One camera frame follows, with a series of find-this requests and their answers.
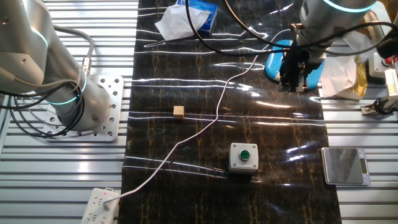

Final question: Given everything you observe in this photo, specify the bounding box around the silver digital scale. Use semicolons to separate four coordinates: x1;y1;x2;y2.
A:
320;147;372;187

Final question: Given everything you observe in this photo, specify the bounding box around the white lamp power cable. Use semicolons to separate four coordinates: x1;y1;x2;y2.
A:
103;28;294;208

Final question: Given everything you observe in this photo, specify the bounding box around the black marble pattern mat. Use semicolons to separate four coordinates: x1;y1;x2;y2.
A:
117;0;343;224

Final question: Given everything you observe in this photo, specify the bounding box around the blue tissue box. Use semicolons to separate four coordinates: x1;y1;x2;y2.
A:
175;0;220;35

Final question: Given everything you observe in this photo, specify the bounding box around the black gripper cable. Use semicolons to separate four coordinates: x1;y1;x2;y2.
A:
224;0;398;51
185;0;295;58

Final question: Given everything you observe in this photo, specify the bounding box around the white yellow plastic bag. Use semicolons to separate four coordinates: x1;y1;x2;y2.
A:
320;30;369;101

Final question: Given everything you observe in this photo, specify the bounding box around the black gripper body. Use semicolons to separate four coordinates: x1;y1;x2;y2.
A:
280;49;312;79

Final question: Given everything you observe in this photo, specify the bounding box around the small wooden block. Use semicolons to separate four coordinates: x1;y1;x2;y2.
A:
172;105;185;121

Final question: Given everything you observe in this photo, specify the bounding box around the silver metal bracket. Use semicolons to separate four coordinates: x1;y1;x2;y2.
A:
360;93;398;117

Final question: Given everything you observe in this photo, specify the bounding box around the blue and white desk lamp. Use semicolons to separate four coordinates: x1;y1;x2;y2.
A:
264;39;326;91

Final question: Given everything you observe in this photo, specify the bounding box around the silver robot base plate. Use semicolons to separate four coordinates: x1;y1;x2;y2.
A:
42;74;125;144

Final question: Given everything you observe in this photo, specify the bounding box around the grey box with green button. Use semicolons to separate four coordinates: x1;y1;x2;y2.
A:
228;142;259;175

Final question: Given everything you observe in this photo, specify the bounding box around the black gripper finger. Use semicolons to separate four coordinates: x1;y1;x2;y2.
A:
294;77;308;93
278;77;295;92

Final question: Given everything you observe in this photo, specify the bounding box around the grey robot base hose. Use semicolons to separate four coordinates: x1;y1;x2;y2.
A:
52;24;95;77

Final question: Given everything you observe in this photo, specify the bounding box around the white tissue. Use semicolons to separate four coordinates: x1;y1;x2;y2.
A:
154;4;212;42

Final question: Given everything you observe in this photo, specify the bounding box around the white ribbed block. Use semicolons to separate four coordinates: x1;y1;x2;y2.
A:
384;67;398;98

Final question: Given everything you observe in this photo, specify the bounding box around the white power strip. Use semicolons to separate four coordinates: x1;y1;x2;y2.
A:
80;187;120;224

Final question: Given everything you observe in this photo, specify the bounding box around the gold foil packet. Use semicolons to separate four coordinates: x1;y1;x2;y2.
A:
347;54;369;98

